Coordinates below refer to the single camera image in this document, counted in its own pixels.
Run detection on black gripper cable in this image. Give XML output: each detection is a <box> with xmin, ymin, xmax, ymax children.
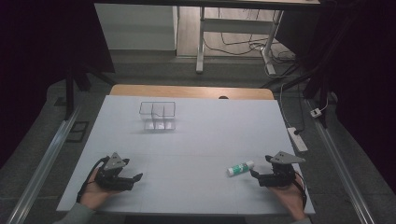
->
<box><xmin>292</xmin><ymin>171</ymin><xmax>308</xmax><ymax>210</ymax></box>
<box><xmin>76</xmin><ymin>156</ymin><xmax>110</xmax><ymax>203</ymax></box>

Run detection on person's right hand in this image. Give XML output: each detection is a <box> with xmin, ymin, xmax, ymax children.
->
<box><xmin>268</xmin><ymin>181</ymin><xmax>308</xmax><ymax>220</ymax></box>

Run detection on grey cabinet panel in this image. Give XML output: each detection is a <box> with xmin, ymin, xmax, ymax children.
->
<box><xmin>93</xmin><ymin>3</ymin><xmax>179</xmax><ymax>51</ymax></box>

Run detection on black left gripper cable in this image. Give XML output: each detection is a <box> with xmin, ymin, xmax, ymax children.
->
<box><xmin>76</xmin><ymin>156</ymin><xmax>110</xmax><ymax>203</ymax></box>

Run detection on white desk frame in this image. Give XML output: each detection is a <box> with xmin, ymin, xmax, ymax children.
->
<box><xmin>195</xmin><ymin>6</ymin><xmax>286</xmax><ymax>76</ymax></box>

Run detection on black floor frame plate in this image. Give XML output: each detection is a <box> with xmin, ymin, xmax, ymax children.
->
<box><xmin>65</xmin><ymin>120</ymin><xmax>91</xmax><ymax>144</ymax></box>

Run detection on white power strip cable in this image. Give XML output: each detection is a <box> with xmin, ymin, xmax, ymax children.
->
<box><xmin>278</xmin><ymin>81</ymin><xmax>292</xmax><ymax>129</ymax></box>

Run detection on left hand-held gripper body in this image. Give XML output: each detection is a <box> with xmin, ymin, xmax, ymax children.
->
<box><xmin>93</xmin><ymin>151</ymin><xmax>135</xmax><ymax>191</ymax></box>

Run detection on white power strip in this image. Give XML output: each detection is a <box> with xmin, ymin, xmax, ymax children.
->
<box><xmin>286</xmin><ymin>126</ymin><xmax>309</xmax><ymax>153</ymax></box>

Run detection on wooden table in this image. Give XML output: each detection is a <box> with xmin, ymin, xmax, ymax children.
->
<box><xmin>109</xmin><ymin>84</ymin><xmax>276</xmax><ymax>101</ymax></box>

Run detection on black metal stand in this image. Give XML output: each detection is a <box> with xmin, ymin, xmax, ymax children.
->
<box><xmin>63</xmin><ymin>60</ymin><xmax>117</xmax><ymax>121</ymax></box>
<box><xmin>261</xmin><ymin>46</ymin><xmax>335</xmax><ymax>129</ymax></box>

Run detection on person's left hand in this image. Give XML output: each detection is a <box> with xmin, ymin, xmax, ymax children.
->
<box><xmin>79</xmin><ymin>167</ymin><xmax>121</xmax><ymax>211</ymax></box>

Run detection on clear plastic compartment organizer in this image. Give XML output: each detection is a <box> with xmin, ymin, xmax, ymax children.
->
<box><xmin>138</xmin><ymin>101</ymin><xmax>177</xmax><ymax>132</ymax></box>

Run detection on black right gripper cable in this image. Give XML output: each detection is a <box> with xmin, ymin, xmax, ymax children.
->
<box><xmin>292</xmin><ymin>171</ymin><xmax>308</xmax><ymax>210</ymax></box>

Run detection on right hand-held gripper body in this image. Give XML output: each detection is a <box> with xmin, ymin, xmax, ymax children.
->
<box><xmin>258</xmin><ymin>150</ymin><xmax>307</xmax><ymax>189</ymax></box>

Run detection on white table cover board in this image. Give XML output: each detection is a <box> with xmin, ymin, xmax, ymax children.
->
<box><xmin>56</xmin><ymin>94</ymin><xmax>316</xmax><ymax>217</ymax></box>

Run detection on aluminium rail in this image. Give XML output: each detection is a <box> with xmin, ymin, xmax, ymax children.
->
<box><xmin>305</xmin><ymin>98</ymin><xmax>378</xmax><ymax>224</ymax></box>
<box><xmin>5</xmin><ymin>105</ymin><xmax>82</xmax><ymax>224</ymax></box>

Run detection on green and white glue stick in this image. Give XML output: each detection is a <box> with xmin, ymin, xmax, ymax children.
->
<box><xmin>226</xmin><ymin>160</ymin><xmax>256</xmax><ymax>177</ymax></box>

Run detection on tangled floor cables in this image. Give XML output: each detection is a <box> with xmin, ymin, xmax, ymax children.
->
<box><xmin>204</xmin><ymin>7</ymin><xmax>297</xmax><ymax>79</ymax></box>

